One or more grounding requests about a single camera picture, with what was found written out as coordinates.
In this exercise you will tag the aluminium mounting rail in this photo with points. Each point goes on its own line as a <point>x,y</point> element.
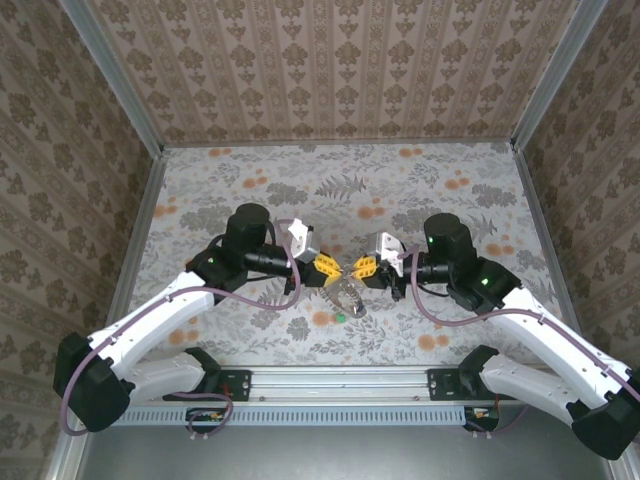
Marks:
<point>340,385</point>

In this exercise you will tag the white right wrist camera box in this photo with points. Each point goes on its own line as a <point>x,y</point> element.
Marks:
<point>387,245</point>

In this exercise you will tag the aluminium corner post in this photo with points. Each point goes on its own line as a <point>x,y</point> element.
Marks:
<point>121,85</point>
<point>557,75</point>

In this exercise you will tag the aluminium table side rail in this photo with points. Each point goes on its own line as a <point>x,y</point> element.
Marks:
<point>542,225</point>
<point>142,225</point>

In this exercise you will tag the grey metal panel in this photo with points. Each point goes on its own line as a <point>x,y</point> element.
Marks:
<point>340,455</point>

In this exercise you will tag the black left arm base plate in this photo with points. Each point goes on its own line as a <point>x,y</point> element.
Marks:
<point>237,385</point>

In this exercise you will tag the aluminium frame bar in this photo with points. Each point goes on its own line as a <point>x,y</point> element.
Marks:
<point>67,452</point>
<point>622,470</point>

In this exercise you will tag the floral patterned table cover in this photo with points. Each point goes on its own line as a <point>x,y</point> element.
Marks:
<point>325,175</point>

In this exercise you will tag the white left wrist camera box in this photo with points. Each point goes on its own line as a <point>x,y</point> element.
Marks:
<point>302,240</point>

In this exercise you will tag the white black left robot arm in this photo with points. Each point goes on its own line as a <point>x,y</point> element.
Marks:
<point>150,325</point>

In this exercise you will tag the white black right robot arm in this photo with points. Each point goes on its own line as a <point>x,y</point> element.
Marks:
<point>540,340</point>

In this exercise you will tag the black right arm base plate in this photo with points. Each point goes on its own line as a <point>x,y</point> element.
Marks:
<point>442,385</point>

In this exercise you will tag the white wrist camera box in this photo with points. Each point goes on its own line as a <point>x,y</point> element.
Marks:
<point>387,245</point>
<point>302,240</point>

